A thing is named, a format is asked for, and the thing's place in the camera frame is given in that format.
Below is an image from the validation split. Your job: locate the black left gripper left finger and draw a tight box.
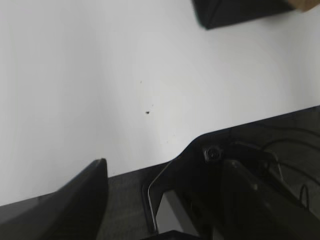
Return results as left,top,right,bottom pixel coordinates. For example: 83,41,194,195
0,158,109,240

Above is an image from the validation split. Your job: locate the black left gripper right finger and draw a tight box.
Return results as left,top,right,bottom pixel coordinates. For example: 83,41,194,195
173,139,320,240

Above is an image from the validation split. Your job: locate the black canvas tote bag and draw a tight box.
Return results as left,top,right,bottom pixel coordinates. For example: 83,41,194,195
192,0,296,30

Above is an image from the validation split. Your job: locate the tan front bag handle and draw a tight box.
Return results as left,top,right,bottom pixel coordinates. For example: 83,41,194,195
288,0,320,12

